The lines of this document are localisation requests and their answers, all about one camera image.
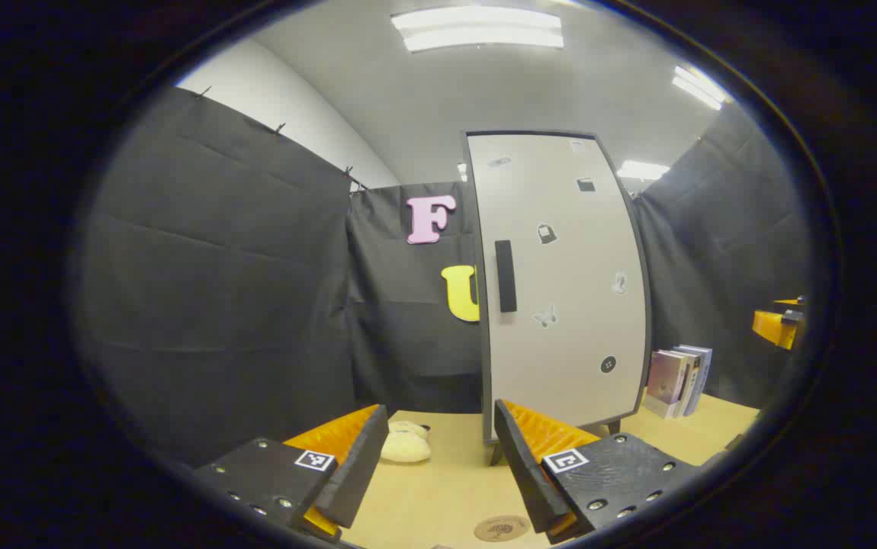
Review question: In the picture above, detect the round brown coaster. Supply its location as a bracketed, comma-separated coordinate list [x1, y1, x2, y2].
[474, 515, 531, 543]

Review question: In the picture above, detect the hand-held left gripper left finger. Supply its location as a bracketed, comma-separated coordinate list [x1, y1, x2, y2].
[193, 404, 390, 544]

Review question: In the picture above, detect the white book with dark spine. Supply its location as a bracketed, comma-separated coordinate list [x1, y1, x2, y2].
[675, 348, 702, 418]

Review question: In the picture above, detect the grey cabinet door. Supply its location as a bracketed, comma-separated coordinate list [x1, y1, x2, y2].
[466, 132, 651, 443]

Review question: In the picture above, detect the black backdrop cloth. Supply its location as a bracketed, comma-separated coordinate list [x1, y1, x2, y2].
[72, 85, 813, 467]

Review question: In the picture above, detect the large ceiling light panel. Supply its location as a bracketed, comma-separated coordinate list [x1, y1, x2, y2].
[391, 6, 565, 53]

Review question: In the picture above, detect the long ceiling light strip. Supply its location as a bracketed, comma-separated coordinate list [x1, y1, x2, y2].
[671, 65, 733, 111]

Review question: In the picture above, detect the blue-grey book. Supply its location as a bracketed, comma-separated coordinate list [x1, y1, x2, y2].
[684, 345, 714, 416]

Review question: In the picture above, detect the ceiling light behind cabinet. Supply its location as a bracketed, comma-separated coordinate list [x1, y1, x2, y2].
[616, 160, 670, 181]

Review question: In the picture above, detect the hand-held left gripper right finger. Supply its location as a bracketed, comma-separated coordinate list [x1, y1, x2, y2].
[493, 398, 702, 545]

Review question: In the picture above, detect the black cabinet door handle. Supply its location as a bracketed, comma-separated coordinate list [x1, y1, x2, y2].
[495, 240, 518, 313]

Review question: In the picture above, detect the cream plush toy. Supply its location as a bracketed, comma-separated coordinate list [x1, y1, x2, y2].
[380, 421, 433, 464]

